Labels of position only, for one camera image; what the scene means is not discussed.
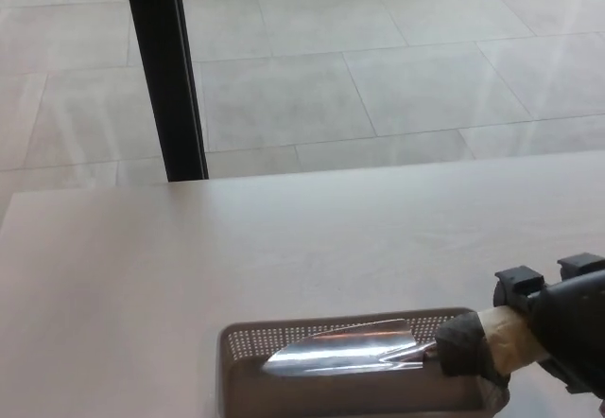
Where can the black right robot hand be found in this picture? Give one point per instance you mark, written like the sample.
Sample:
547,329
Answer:
567,323

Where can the grey perforated plastic basket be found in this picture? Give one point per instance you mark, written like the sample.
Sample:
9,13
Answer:
331,394

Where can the black vertical window frame post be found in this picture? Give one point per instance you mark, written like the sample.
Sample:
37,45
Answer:
163,68

